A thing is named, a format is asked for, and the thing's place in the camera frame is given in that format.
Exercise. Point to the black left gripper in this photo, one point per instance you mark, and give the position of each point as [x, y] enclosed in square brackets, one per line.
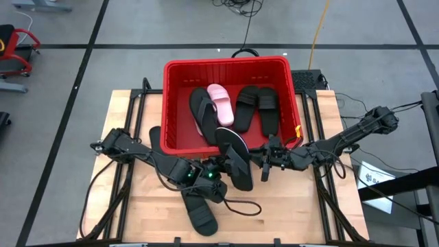
[216, 171]

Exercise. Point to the red rolling cart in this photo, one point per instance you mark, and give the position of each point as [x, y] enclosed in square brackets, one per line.
[8, 44]

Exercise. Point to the red plastic bin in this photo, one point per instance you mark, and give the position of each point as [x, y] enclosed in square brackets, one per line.
[180, 113]

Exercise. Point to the black vented box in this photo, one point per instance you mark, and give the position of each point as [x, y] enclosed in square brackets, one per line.
[305, 80]

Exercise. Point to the black table frame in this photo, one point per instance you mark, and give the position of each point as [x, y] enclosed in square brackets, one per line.
[394, 183]

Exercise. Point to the black aluminium rig frame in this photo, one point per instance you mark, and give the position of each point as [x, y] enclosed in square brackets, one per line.
[308, 91]
[140, 91]

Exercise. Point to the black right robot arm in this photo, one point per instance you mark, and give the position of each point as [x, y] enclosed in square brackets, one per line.
[343, 139]

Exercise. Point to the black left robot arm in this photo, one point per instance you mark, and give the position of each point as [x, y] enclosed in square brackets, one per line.
[144, 156]

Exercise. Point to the dark grey panel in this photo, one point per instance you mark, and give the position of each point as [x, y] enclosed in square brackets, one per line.
[430, 120]

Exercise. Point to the black slide sandal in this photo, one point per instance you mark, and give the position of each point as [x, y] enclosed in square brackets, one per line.
[156, 137]
[245, 120]
[269, 120]
[200, 219]

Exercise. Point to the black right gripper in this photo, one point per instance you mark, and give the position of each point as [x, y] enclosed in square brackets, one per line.
[279, 158]

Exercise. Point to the black flip-flop sandal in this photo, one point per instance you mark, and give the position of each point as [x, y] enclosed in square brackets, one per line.
[226, 137]
[199, 103]

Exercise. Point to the white printed sheet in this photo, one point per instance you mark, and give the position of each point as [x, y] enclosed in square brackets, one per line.
[380, 173]

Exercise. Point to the grey table foot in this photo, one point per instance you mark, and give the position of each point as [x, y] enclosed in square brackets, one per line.
[13, 86]
[41, 5]

